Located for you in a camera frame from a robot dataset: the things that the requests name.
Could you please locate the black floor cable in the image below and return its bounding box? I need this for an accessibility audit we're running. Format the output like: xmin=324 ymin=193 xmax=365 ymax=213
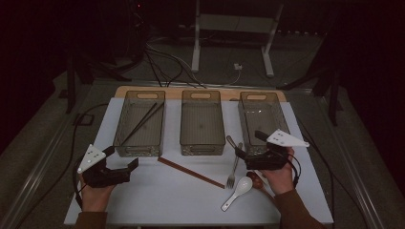
xmin=144 ymin=47 xmax=185 ymax=88

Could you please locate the person's right hand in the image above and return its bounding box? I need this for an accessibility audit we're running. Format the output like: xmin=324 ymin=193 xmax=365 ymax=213
xmin=260 ymin=147 xmax=295 ymax=196

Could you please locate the transparent grey plastic bin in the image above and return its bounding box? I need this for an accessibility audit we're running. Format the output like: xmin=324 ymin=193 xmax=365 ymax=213
xmin=180 ymin=90 xmax=226 ymax=156
xmin=113 ymin=90 xmax=166 ymax=158
xmin=238 ymin=91 xmax=294 ymax=157

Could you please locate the left hand-held gripper cable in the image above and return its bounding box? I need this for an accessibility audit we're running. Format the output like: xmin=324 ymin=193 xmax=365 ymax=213
xmin=18 ymin=103 xmax=109 ymax=225

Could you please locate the metal table knife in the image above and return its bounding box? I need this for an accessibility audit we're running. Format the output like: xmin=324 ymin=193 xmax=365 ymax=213
xmin=225 ymin=135 xmax=268 ymax=186

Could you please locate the person's left hand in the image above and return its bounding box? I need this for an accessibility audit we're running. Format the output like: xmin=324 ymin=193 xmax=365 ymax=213
xmin=79 ymin=175 xmax=116 ymax=214

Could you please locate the white metal stand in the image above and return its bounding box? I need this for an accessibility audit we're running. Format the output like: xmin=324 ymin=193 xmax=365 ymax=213
xmin=190 ymin=0 xmax=285 ymax=78

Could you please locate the right hand-held gripper cable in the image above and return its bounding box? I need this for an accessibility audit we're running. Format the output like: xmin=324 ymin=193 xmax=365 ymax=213
xmin=285 ymin=117 xmax=335 ymax=229

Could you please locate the hand-held gripper cable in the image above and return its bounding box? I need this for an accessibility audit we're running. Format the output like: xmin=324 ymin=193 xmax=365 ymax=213
xmin=18 ymin=103 xmax=109 ymax=225
xmin=285 ymin=117 xmax=335 ymax=229

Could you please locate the white ceramic spoon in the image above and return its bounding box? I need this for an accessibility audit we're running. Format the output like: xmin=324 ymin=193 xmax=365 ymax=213
xmin=221 ymin=176 xmax=254 ymax=213

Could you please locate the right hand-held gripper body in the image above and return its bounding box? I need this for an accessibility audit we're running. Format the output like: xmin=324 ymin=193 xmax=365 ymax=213
xmin=244 ymin=128 xmax=310 ymax=171

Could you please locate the black tripod stand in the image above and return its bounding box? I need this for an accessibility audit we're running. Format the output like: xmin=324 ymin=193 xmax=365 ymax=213
xmin=65 ymin=56 xmax=132 ymax=115
xmin=276 ymin=60 xmax=343 ymax=127

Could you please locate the metal fork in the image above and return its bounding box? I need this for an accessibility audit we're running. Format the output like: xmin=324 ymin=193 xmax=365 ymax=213
xmin=225 ymin=141 xmax=244 ymax=189

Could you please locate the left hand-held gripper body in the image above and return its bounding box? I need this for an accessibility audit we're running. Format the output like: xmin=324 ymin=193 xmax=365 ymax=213
xmin=76 ymin=143 xmax=132 ymax=189

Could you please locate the brown chopstick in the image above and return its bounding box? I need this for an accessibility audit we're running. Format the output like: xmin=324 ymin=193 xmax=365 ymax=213
xmin=157 ymin=156 xmax=225 ymax=189
xmin=157 ymin=157 xmax=225 ymax=190

